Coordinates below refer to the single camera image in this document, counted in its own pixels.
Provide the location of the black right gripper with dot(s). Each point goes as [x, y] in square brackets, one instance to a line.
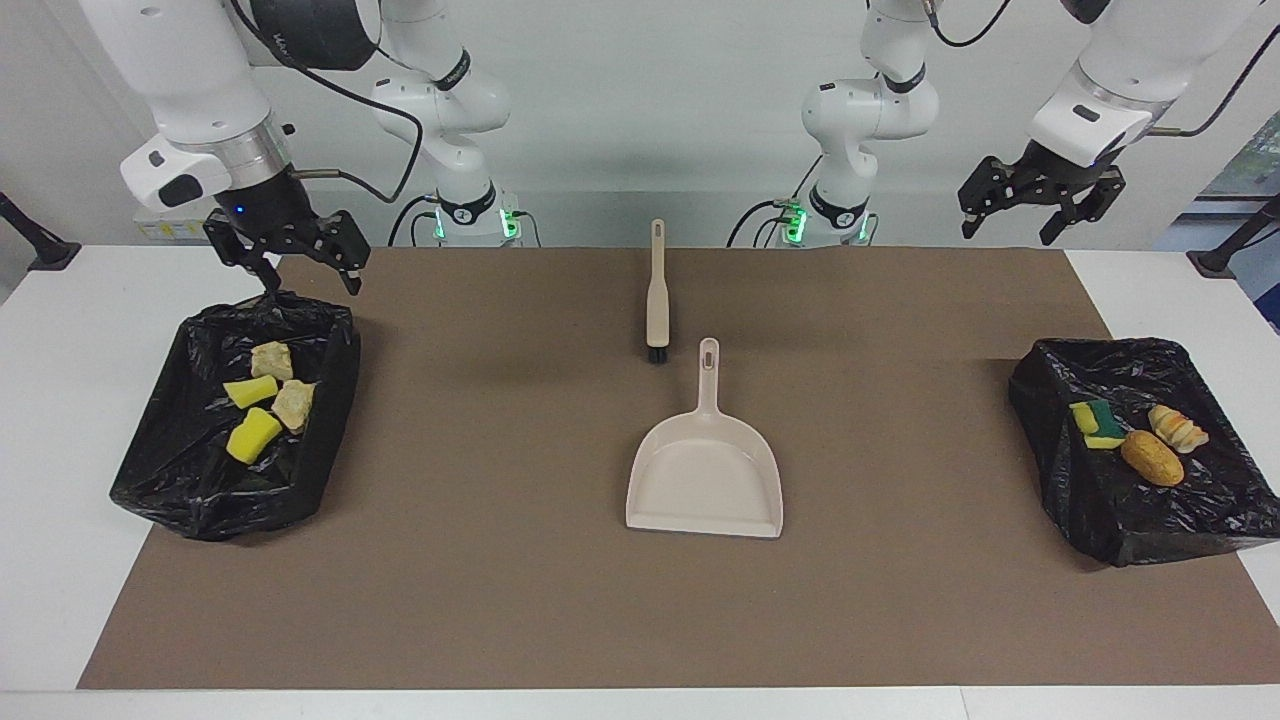
[270, 215]

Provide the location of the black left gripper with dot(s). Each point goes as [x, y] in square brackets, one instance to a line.
[1060, 170]

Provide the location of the beige striped foam bread chunk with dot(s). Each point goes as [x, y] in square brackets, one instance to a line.
[270, 360]

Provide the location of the notched yellow sponge piece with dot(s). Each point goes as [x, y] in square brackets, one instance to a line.
[1098, 425]

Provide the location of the orange striped toy croissant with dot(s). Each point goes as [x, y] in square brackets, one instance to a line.
[1178, 428]

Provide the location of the brown toy bread roll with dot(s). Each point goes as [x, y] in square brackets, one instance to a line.
[1152, 457]

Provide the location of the beige brush with black bristles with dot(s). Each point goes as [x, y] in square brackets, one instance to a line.
[657, 310]

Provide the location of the beige plastic dustpan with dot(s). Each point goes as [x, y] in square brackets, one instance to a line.
[705, 480]

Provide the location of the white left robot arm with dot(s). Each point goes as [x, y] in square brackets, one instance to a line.
[870, 110]

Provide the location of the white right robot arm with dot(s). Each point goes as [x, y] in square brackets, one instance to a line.
[200, 90]

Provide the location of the black bag-lined bin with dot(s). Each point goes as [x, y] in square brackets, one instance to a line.
[1100, 500]
[180, 480]

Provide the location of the black stand leg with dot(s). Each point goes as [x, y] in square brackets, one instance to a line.
[45, 250]
[1215, 262]

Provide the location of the glass window pane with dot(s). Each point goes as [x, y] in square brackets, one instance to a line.
[1255, 160]

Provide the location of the brown table mat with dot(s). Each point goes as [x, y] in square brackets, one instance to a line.
[600, 600]

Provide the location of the white wall socket box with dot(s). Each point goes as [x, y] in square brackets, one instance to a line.
[155, 228]

